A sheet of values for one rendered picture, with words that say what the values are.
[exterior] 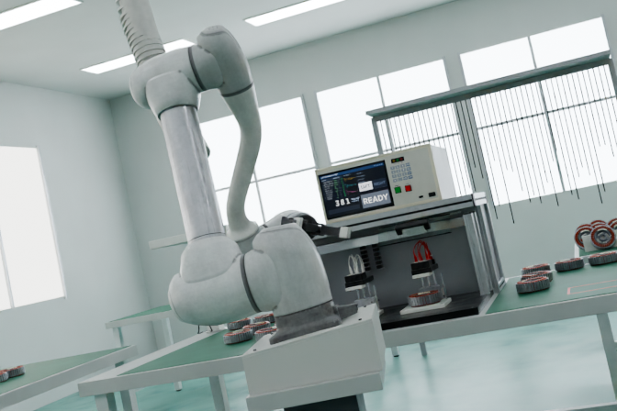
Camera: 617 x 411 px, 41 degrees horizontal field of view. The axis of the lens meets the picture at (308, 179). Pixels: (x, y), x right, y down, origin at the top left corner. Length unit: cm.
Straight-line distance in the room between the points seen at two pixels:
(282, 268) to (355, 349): 26
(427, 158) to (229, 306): 114
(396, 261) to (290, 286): 112
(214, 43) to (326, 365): 89
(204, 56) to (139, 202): 834
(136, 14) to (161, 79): 202
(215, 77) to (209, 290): 58
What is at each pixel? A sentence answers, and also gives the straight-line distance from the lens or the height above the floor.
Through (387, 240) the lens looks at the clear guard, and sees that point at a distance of 268.
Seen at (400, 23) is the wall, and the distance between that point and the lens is 951.
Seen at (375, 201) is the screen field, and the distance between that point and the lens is 296.
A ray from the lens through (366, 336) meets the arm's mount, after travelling 195.
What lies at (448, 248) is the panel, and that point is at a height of 94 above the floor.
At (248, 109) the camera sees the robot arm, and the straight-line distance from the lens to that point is 230.
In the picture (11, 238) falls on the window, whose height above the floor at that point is 167.
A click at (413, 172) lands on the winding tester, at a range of 294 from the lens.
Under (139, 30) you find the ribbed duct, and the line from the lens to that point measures 423.
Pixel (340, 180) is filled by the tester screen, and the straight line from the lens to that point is 300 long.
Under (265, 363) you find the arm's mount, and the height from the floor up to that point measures 81.
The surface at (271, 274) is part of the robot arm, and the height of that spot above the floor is 101.
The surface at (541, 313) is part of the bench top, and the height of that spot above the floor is 73.
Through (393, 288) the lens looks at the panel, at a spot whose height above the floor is 83.
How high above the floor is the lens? 109
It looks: 4 degrees up
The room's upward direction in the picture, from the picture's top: 12 degrees counter-clockwise
